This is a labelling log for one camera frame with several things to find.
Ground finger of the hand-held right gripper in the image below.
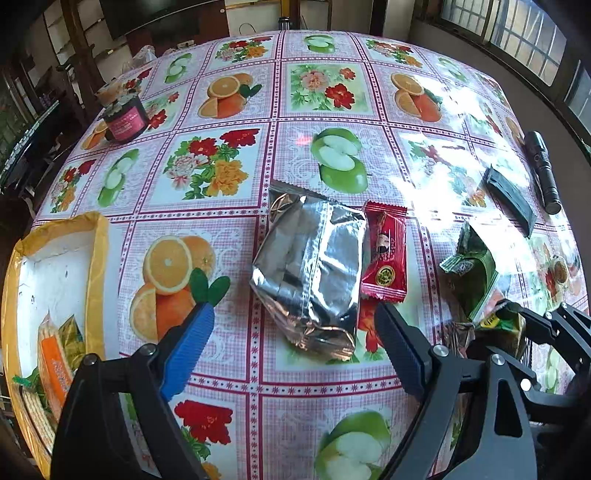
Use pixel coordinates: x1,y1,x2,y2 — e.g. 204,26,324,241
494,298,591,371
521,375,591,419

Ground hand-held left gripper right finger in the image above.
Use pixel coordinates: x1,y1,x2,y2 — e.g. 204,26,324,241
374,303,537,480

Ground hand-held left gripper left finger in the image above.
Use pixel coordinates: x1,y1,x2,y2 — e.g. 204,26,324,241
48,302,216,480

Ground yellow snack packet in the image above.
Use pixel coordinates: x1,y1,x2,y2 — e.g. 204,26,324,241
475,300,528,361

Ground large silver foil packet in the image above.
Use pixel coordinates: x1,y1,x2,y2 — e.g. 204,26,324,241
249,179,369,361

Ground orange cracker packet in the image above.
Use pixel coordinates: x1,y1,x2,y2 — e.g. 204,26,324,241
38,337,77,423

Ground white box with yellow rim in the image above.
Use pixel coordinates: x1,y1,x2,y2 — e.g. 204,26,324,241
0,211,112,479

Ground small silver foil packet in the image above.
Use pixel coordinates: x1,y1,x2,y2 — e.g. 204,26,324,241
442,320,477,361

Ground green and white snack packet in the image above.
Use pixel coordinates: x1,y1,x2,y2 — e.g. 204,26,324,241
438,222,502,324

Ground red snack packet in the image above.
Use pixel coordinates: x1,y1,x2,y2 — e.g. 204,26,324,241
359,199,410,304

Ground flat blackish green packet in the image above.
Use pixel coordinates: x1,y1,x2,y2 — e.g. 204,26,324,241
483,165,537,239

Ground black flashlight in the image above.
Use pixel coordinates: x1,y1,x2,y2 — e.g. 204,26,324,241
523,130,563,216

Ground fruit and flower print tablecloth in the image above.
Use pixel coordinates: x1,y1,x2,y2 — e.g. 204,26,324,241
28,28,591,480

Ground dark jar with pink label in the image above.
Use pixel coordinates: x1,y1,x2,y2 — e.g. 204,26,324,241
102,95,150,142

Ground black television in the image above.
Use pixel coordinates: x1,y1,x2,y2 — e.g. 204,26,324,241
98,0,202,41

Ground window with metal frame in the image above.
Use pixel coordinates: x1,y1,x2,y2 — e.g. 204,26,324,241
438,0,591,109

